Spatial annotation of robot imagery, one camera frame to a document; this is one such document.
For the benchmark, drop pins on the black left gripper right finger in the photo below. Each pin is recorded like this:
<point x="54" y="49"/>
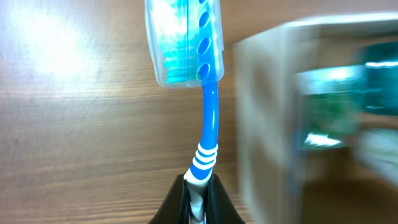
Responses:
<point x="219" y="207"/>

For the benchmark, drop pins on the blue white toothbrush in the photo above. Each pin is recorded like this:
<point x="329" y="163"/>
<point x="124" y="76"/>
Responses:
<point x="186" y="46"/>

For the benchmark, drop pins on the white open cardboard box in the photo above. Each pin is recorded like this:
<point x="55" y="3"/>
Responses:
<point x="279" y="180"/>

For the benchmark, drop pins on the white leaf-print lotion tube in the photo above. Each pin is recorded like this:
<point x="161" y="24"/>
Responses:
<point x="377" y="150"/>

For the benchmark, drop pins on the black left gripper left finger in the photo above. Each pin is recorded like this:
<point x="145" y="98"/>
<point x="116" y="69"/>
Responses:
<point x="175" y="209"/>

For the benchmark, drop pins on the green Dettol soap box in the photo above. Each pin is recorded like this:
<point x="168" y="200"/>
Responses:
<point x="332" y="98"/>

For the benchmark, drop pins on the blue mouthwash bottle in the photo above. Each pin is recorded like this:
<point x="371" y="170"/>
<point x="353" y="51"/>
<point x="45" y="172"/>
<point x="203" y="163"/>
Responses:
<point x="379" y="78"/>

